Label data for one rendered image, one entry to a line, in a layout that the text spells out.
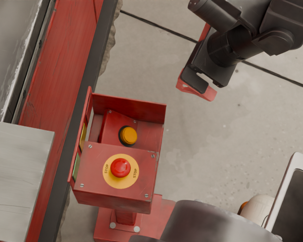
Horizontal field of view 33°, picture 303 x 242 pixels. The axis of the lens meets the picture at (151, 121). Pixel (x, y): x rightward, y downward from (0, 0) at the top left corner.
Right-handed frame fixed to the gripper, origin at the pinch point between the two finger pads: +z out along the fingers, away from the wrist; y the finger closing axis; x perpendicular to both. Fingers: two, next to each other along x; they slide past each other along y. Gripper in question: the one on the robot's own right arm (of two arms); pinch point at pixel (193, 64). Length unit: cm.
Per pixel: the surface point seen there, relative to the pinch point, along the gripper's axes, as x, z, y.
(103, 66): 7, 108, -38
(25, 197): -12.4, 5.9, 32.0
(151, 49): 19, 102, -53
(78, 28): -14, 60, -22
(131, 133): 4.5, 28.1, 6.7
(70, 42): -14, 55, -15
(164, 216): 46, 87, 5
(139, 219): 36, 80, 12
